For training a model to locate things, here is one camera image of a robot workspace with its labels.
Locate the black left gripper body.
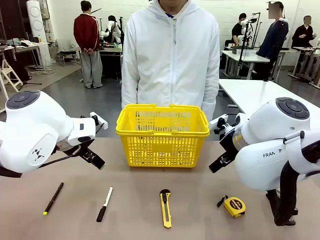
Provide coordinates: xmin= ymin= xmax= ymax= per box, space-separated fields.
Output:
xmin=74 ymin=140 xmax=98 ymax=161

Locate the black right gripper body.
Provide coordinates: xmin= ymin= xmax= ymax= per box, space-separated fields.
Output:
xmin=219 ymin=139 xmax=239 ymax=163

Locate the black and white marker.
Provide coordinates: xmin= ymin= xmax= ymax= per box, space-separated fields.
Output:
xmin=96 ymin=186 xmax=114 ymax=223

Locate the yellow utility knife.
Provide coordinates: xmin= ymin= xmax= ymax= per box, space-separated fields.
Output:
xmin=159 ymin=189 xmax=173 ymax=229

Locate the yellow plastic shopping basket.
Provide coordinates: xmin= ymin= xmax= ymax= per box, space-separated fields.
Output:
xmin=115 ymin=103 xmax=211 ymax=169

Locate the person in white hoodie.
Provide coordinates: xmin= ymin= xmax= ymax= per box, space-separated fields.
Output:
xmin=121 ymin=0 xmax=221 ymax=121

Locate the person in red jacket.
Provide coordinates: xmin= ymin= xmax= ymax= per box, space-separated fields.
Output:
xmin=73 ymin=0 xmax=104 ymax=89

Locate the person in dark blue coat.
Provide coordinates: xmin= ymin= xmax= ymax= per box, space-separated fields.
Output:
xmin=255 ymin=1 xmax=290 ymax=82

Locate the person in black t-shirt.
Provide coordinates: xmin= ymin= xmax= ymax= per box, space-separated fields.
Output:
xmin=230 ymin=12 xmax=249 ymax=48

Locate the person in white top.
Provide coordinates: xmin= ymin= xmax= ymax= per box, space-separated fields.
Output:
xmin=104 ymin=14 xmax=124 ymax=44

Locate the person in black sweater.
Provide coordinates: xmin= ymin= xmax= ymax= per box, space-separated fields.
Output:
xmin=290 ymin=15 xmax=315 ymax=49

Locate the yellow tape measure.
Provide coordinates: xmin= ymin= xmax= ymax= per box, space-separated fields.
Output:
xmin=216 ymin=194 xmax=247 ymax=219

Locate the black pen with yellow tip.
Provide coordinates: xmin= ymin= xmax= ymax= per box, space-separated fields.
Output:
xmin=42 ymin=181 xmax=65 ymax=216

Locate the large white table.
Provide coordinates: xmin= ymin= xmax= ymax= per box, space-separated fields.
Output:
xmin=218 ymin=78 xmax=320 ymax=118

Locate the small white table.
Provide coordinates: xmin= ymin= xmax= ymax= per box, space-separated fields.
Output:
xmin=220 ymin=49 xmax=271 ymax=81

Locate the black tripod stand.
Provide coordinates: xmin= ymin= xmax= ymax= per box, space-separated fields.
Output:
xmin=236 ymin=11 xmax=261 ymax=76

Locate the wooden step ladder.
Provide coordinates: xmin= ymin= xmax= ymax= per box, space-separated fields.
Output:
xmin=0 ymin=58 xmax=24 ymax=93

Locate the cluttered grey table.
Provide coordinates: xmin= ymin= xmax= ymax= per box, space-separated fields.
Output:
xmin=0 ymin=37 xmax=44 ymax=71

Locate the white tower air conditioner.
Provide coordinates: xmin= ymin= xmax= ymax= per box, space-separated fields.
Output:
xmin=25 ymin=0 xmax=53 ymax=66

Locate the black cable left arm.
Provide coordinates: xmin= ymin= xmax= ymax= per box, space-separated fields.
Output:
xmin=36 ymin=144 xmax=83 ymax=169

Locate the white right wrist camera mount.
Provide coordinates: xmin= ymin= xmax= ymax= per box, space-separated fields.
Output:
xmin=208 ymin=113 xmax=241 ymax=137

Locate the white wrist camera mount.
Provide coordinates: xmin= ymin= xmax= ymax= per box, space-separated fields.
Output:
xmin=89 ymin=111 xmax=109 ymax=131
xmin=208 ymin=113 xmax=241 ymax=137

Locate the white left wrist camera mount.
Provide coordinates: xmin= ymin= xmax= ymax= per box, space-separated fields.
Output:
xmin=89 ymin=111 xmax=109 ymax=131

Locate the black cable sleeve right arm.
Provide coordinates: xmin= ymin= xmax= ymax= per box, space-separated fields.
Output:
xmin=265 ymin=139 xmax=320 ymax=226

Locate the metal frame chair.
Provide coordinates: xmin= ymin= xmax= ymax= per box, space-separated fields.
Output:
xmin=59 ymin=49 xmax=81 ymax=67

